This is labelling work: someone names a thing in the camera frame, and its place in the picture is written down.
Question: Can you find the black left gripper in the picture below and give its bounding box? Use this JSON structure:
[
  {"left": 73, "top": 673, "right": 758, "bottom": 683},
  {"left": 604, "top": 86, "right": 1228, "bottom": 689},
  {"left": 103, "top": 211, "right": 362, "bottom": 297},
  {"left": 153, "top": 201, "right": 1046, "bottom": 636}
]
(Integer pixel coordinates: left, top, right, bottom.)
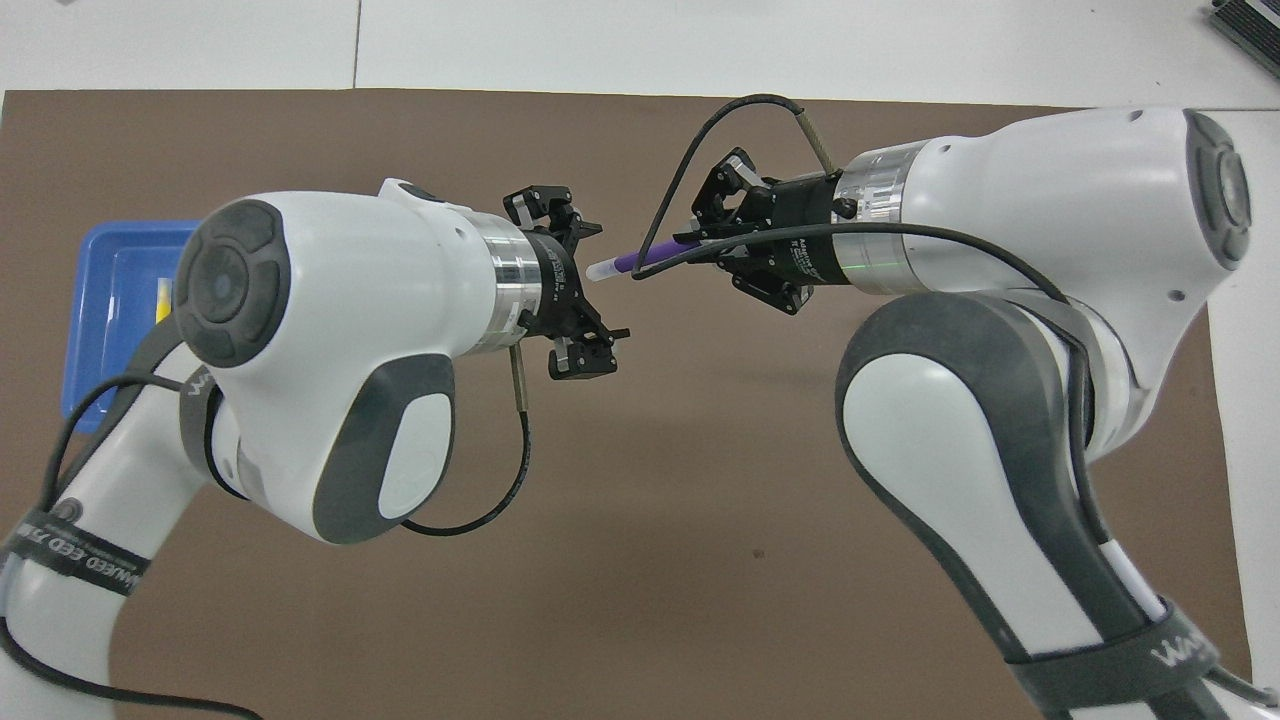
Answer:
[{"left": 503, "top": 185, "right": 629, "bottom": 381}]

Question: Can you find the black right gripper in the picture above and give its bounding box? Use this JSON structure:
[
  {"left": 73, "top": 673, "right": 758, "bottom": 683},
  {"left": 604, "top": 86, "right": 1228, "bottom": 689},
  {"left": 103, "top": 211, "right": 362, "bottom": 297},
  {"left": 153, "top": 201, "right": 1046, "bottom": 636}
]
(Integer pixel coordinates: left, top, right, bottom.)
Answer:
[{"left": 692, "top": 150, "right": 851, "bottom": 316}]

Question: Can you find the purple pen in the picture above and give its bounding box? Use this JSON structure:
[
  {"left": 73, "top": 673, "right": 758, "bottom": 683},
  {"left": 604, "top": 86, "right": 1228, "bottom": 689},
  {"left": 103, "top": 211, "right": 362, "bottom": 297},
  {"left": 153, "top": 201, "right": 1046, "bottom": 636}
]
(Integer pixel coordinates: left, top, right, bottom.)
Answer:
[{"left": 587, "top": 238, "right": 701, "bottom": 281}]

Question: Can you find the blue plastic tray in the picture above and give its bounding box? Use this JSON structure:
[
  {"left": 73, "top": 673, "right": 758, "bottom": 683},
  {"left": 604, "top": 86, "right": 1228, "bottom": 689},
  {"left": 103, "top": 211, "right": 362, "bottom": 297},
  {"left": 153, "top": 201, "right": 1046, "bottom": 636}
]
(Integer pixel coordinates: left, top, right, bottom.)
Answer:
[{"left": 62, "top": 220, "right": 206, "bottom": 436}]

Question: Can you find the brown table mat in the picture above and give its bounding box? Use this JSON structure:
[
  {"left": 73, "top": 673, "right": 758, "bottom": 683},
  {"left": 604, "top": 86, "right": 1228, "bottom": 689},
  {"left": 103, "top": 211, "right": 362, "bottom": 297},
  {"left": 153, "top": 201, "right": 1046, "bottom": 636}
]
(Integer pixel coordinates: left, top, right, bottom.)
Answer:
[{"left": 0, "top": 88, "right": 1259, "bottom": 720}]

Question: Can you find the grey ribbed device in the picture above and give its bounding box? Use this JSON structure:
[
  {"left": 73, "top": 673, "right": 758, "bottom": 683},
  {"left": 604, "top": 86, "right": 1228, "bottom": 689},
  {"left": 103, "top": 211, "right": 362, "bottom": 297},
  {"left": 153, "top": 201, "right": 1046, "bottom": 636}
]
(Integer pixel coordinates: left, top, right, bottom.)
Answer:
[{"left": 1205, "top": 0, "right": 1280, "bottom": 76}]

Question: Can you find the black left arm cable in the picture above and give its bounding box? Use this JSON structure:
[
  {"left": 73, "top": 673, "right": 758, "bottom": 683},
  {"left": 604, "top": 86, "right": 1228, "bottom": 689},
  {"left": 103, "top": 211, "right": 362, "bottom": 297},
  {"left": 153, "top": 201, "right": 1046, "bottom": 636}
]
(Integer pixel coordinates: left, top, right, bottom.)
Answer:
[{"left": 0, "top": 345, "right": 533, "bottom": 720}]

